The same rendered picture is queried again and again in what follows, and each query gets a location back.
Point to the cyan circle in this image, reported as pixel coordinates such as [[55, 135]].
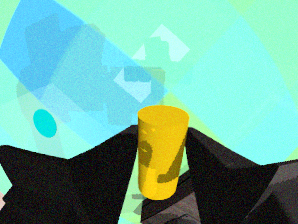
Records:
[[44, 123]]

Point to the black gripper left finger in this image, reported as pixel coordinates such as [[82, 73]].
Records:
[[93, 183]]

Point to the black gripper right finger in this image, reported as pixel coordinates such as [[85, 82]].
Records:
[[230, 188]]

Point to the yellow cylinder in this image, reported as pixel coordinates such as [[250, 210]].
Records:
[[161, 143]]

